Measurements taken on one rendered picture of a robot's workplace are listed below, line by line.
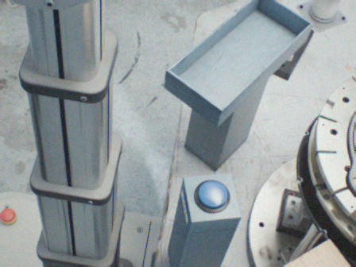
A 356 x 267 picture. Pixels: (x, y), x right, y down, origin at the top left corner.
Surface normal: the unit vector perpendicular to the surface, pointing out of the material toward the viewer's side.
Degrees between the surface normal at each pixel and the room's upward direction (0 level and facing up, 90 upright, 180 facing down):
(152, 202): 0
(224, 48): 0
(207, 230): 90
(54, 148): 90
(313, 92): 0
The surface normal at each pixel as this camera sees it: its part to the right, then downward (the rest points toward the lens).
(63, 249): -0.14, 0.81
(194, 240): 0.15, 0.83
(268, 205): 0.10, -0.55
